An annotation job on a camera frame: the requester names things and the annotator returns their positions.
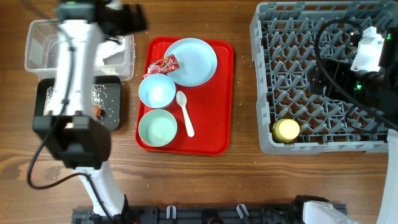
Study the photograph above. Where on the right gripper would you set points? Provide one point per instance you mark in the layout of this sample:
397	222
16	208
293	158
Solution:
325	79

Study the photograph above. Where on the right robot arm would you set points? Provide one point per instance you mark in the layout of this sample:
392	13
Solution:
382	112

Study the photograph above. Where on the orange carrot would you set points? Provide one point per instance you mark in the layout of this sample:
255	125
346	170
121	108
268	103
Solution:
97	111

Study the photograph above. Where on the white napkin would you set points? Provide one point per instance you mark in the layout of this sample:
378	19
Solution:
109	54

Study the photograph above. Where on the grey dishwasher rack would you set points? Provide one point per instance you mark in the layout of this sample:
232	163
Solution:
282	38

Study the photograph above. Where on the light blue plate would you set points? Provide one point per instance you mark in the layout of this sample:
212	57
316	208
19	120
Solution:
197	59

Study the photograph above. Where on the white plastic spoon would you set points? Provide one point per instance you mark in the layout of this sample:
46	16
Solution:
182	102

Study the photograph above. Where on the red snack wrapper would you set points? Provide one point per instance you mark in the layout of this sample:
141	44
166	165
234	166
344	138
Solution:
163	66

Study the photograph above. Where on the red serving tray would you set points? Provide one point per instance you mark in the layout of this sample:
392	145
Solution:
209	106

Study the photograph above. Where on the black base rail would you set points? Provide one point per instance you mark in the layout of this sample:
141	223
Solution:
266	214

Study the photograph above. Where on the light green bowl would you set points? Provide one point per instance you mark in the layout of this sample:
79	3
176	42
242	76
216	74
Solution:
157	128

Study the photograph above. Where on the pile of white rice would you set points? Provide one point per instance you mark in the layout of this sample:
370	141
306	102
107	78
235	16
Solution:
102	99

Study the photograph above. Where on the light blue bowl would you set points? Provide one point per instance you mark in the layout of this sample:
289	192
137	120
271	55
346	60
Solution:
157	91

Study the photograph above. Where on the black plastic tray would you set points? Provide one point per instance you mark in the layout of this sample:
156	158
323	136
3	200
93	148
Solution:
45	89

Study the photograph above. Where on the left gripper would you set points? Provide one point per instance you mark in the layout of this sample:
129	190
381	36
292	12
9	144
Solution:
132	26

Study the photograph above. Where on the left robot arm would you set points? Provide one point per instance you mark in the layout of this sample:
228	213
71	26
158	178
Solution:
69	129

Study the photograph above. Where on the yellow plastic cup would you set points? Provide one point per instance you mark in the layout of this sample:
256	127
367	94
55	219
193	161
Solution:
285	130

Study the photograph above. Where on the clear plastic bin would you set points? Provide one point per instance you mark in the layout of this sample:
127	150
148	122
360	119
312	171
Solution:
42	46

